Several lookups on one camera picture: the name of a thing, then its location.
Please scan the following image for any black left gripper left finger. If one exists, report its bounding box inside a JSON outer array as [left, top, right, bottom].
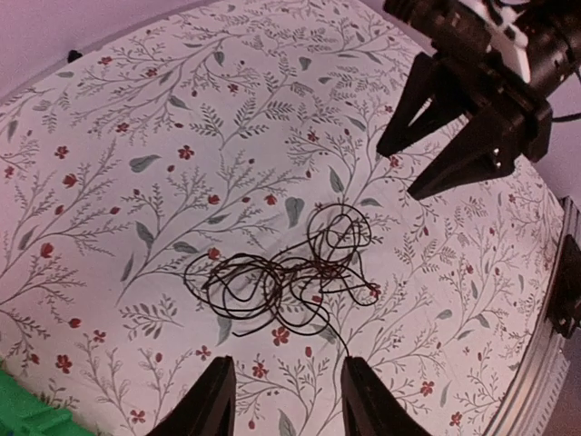
[[147, 356, 236, 436]]

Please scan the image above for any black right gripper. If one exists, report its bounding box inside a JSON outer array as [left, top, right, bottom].
[[377, 53, 553, 200]]

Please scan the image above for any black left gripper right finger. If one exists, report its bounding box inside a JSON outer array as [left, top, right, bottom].
[[340, 356, 430, 436]]

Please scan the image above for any black cable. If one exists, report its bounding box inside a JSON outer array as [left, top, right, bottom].
[[183, 203, 382, 360]]

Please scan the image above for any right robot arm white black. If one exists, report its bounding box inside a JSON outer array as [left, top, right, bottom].
[[377, 1, 580, 200]]

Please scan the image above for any green bin right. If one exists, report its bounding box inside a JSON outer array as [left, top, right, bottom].
[[1, 370, 91, 436]]

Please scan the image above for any floral table mat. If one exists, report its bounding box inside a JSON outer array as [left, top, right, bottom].
[[1, 1, 563, 435]]

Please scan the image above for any front aluminium rail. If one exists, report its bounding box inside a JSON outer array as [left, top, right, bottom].
[[486, 197, 580, 435]]

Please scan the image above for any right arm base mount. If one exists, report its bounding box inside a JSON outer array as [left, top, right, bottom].
[[547, 234, 580, 339]]

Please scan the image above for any small black wall clip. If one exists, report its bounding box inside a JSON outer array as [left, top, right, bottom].
[[67, 50, 83, 64]]

